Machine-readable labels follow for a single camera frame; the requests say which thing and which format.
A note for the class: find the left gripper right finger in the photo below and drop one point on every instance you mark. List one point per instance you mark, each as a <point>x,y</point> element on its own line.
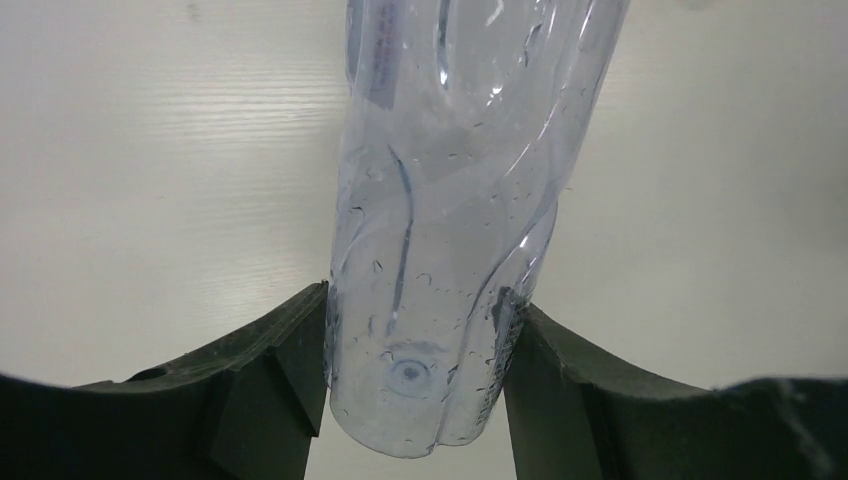
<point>576,411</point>

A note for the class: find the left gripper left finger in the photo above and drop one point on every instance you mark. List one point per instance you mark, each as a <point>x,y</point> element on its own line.
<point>244,406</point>

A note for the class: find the clear blue water bottle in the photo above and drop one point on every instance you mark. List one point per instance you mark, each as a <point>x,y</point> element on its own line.
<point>464,121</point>

